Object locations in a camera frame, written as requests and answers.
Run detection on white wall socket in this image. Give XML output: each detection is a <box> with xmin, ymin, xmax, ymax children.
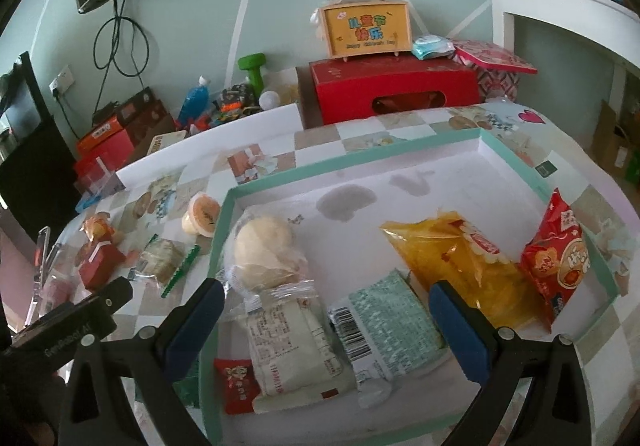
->
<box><xmin>49</xmin><ymin>65</ymin><xmax>75</xmax><ymax>95</ymax></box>

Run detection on small red candy packet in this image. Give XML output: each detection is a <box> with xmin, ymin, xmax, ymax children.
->
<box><xmin>214</xmin><ymin>358</ymin><xmax>260</xmax><ymax>416</ymax></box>

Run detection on white shelf cabinet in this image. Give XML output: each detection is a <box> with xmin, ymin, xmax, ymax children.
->
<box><xmin>488</xmin><ymin>0</ymin><xmax>640</xmax><ymax>187</ymax></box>

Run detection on green dumbbell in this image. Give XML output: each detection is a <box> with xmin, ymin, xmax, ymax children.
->
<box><xmin>238</xmin><ymin>53</ymin><xmax>267</xmax><ymax>97</ymax></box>

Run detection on blue wet wipes pack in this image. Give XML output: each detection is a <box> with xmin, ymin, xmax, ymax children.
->
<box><xmin>411</xmin><ymin>34</ymin><xmax>456</xmax><ymax>60</ymax></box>

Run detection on checkered picture tablecloth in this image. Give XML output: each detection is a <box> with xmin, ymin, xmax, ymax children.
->
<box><xmin>46</xmin><ymin>97</ymin><xmax>640</xmax><ymax>446</ymax></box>

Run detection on black looped cable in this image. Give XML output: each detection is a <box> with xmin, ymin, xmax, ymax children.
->
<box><xmin>91</xmin><ymin>0</ymin><xmax>151</xmax><ymax>114</ymax></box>

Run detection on green wrapped cake snack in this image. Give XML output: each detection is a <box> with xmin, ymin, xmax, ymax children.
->
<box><xmin>128</xmin><ymin>234</ymin><xmax>201</xmax><ymax>299</ymax></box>

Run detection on pudding jelly cup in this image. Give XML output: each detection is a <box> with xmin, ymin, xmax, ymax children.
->
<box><xmin>181</xmin><ymin>192</ymin><xmax>220</xmax><ymax>238</ymax></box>

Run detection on orange wooden handle case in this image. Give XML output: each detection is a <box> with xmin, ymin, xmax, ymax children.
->
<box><xmin>310</xmin><ymin>0</ymin><xmax>412</xmax><ymax>60</ymax></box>

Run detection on blue liquid bottle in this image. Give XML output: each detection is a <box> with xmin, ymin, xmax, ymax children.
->
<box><xmin>177</xmin><ymin>76</ymin><xmax>209</xmax><ymax>128</ymax></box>

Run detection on orange red stacked boxes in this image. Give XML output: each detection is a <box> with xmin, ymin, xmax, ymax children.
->
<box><xmin>72</xmin><ymin>86</ymin><xmax>170</xmax><ymax>178</ymax></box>

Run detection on swiss roll snack packet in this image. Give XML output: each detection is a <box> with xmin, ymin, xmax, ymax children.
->
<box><xmin>81</xmin><ymin>211</ymin><xmax>116</xmax><ymax>244</ymax></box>

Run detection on small red gift box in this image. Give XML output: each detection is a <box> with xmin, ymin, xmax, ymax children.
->
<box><xmin>79</xmin><ymin>240</ymin><xmax>126</xmax><ymax>292</ymax></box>

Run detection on white wrapped snack pack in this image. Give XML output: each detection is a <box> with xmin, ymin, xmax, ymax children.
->
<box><xmin>239</xmin><ymin>280</ymin><xmax>356</xmax><ymax>414</ymax></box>

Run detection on round bun in clear wrap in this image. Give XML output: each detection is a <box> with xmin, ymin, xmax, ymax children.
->
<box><xmin>222</xmin><ymin>211</ymin><xmax>308</xmax><ymax>299</ymax></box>

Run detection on yellow snack bag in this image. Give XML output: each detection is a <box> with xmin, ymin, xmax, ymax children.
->
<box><xmin>380</xmin><ymin>211</ymin><xmax>544</xmax><ymax>329</ymax></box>

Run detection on clear plastic box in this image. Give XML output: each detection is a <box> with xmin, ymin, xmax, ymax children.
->
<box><xmin>74</xmin><ymin>156</ymin><xmax>125</xmax><ymax>213</ymax></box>

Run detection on red festive snack bag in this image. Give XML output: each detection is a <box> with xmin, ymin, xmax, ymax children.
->
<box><xmin>520</xmin><ymin>188</ymin><xmax>590</xmax><ymax>327</ymax></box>

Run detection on white round jar lid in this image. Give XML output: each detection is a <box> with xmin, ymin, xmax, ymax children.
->
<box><xmin>258</xmin><ymin>90</ymin><xmax>281</xmax><ymax>111</ymax></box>

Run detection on teal rimmed white tray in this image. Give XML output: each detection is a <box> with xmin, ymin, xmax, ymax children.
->
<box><xmin>201</xmin><ymin>128</ymin><xmax>618</xmax><ymax>445</ymax></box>

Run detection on cardboard box of clutter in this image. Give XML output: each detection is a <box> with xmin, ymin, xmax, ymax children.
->
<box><xmin>134</xmin><ymin>68</ymin><xmax>303</xmax><ymax>161</ymax></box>

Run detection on red patterned flat box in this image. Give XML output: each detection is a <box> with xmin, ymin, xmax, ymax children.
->
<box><xmin>454</xmin><ymin>40</ymin><xmax>538</xmax><ymax>74</ymax></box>

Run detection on large red gift box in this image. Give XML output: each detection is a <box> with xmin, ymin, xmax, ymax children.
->
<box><xmin>309</xmin><ymin>54</ymin><xmax>480</xmax><ymax>124</ymax></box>

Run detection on white foam board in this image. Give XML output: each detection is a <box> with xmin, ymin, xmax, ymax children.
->
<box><xmin>116</xmin><ymin>104</ymin><xmax>303</xmax><ymax>189</ymax></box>

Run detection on teal patterned snack packet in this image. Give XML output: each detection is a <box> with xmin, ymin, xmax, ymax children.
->
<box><xmin>328</xmin><ymin>270</ymin><xmax>447</xmax><ymax>409</ymax></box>

